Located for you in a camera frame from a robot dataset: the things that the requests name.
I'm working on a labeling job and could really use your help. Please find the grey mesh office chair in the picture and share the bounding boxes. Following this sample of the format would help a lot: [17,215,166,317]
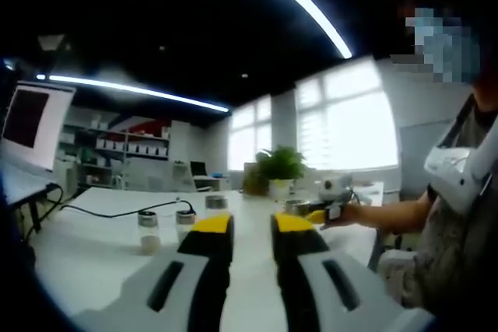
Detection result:
[124,157,174,193]

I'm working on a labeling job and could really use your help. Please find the white office chair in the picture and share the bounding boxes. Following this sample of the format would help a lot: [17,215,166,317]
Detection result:
[173,163,219,193]

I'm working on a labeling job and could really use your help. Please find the glass seasoning bottle steel lid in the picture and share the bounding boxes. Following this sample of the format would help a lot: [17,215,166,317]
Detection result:
[136,210,163,256]
[174,209,195,243]
[285,199,311,217]
[204,194,230,218]

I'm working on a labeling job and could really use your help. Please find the person's right hand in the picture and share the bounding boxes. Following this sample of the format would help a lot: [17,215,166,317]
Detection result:
[322,203,370,232]

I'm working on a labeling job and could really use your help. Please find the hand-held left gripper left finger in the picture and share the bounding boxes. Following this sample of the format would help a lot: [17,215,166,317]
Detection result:
[72,213,237,332]

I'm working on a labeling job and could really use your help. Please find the narrow window white blinds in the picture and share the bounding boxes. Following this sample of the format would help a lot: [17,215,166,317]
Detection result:
[229,96,273,172]

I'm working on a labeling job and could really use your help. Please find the white chest-worn device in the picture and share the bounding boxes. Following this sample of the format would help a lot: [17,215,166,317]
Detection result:
[423,114,498,215]

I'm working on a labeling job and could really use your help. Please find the wide window white blinds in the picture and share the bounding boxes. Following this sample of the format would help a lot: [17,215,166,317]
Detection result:
[295,58,400,172]

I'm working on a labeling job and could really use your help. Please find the white side table black legs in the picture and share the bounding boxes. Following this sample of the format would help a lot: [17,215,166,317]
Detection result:
[7,182,63,239]

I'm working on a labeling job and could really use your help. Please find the brown paper bag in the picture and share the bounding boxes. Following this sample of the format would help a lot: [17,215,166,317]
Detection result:
[241,161,273,196]

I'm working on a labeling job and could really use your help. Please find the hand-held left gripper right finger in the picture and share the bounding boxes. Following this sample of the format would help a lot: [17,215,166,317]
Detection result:
[270,213,435,332]

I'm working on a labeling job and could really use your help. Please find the white open laptop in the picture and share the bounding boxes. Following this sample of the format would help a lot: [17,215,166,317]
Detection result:
[0,79,77,208]

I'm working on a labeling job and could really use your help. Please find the green plant in white pot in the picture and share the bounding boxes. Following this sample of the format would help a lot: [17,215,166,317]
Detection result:
[254,145,308,199]

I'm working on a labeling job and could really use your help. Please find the shelf rack with white bins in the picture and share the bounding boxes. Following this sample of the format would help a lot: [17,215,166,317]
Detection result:
[58,112,172,189]

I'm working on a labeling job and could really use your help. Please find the dark neck strap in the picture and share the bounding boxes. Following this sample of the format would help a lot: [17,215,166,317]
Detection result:
[439,94,479,150]

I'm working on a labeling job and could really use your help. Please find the black cable with plug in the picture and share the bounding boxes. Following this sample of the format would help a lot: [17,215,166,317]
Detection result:
[23,182,198,243]

